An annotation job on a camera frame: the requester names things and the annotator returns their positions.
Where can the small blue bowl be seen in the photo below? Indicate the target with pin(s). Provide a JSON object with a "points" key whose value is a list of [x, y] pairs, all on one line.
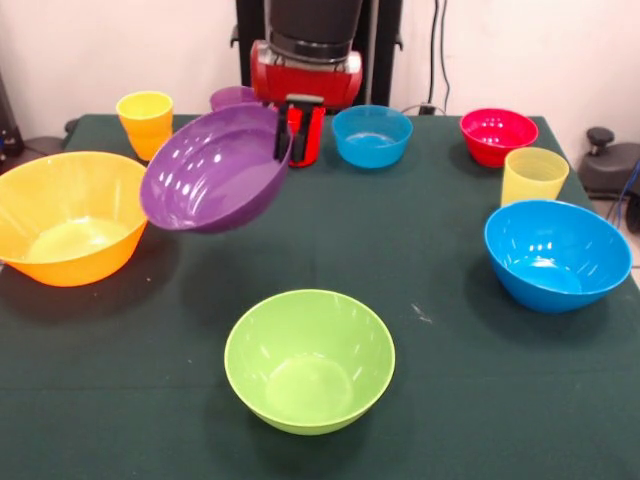
{"points": [[372, 145]]}

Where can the black power plug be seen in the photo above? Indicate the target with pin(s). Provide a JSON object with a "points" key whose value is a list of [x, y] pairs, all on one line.
{"points": [[426, 108]]}

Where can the dark green tablecloth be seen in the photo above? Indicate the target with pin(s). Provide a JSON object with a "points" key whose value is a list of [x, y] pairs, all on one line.
{"points": [[450, 400]]}

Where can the red cup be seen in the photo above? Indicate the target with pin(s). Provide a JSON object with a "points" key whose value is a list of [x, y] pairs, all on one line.
{"points": [[296, 125]]}

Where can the small red bowl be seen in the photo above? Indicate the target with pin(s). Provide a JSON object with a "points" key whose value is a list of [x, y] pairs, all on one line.
{"points": [[500, 140]]}

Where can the large blue bowl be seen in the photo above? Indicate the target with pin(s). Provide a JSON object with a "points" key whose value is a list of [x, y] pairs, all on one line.
{"points": [[550, 260]]}

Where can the orange yellow cup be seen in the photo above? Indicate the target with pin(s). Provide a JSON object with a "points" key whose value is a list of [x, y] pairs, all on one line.
{"points": [[145, 125]]}

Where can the green bowl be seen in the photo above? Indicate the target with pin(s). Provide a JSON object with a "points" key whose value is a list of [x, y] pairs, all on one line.
{"points": [[310, 375]]}

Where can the purple bowl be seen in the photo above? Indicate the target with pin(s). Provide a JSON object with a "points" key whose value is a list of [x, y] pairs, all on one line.
{"points": [[210, 175]]}

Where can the purple cup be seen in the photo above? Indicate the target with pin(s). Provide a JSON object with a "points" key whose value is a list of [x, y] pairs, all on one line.
{"points": [[230, 97]]}

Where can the large orange bowl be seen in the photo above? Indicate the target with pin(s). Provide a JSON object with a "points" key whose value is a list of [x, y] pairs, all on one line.
{"points": [[75, 240]]}

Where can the pale yellow translucent cup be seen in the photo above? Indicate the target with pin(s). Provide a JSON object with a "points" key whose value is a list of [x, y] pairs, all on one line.
{"points": [[532, 180]]}

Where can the black floor device with knob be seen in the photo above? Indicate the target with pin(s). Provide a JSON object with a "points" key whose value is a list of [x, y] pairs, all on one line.
{"points": [[610, 170]]}

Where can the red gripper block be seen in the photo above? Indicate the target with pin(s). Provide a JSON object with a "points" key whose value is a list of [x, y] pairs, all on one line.
{"points": [[305, 82]]}

